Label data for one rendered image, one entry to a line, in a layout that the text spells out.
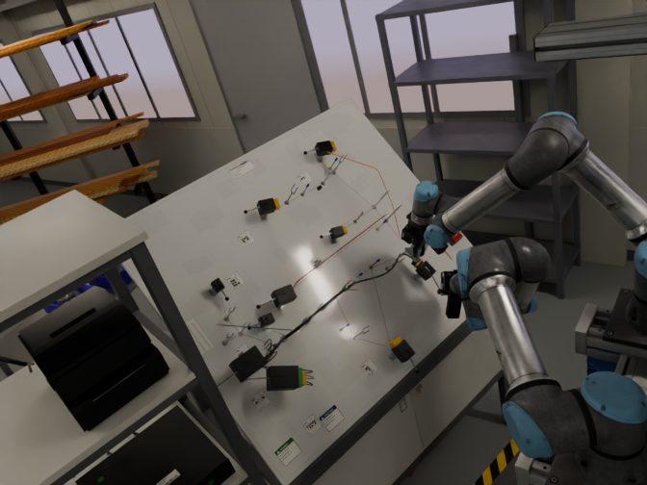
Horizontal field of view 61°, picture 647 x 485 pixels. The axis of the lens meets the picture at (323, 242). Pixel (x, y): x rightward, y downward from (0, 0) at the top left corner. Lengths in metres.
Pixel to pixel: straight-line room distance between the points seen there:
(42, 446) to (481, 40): 3.03
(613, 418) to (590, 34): 0.71
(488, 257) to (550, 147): 0.32
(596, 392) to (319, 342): 0.99
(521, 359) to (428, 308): 0.90
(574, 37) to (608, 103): 2.31
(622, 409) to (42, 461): 1.22
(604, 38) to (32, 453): 1.45
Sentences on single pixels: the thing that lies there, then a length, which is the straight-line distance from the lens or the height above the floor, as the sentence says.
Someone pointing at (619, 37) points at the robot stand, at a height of 2.02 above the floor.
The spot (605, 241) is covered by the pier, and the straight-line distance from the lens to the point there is 3.83.
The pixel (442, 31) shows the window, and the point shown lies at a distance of 3.65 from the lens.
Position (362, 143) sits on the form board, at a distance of 2.33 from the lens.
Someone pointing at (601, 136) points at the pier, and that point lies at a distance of 3.49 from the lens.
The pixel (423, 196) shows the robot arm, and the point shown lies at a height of 1.48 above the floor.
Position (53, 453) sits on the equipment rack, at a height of 1.46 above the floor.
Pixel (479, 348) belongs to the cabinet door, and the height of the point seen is 0.63.
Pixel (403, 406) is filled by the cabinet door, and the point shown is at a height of 0.70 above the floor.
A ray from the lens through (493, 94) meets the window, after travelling 3.65.
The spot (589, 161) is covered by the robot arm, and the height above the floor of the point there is 1.58.
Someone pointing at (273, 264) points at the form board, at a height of 1.32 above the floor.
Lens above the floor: 2.31
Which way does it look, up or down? 30 degrees down
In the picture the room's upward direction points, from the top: 17 degrees counter-clockwise
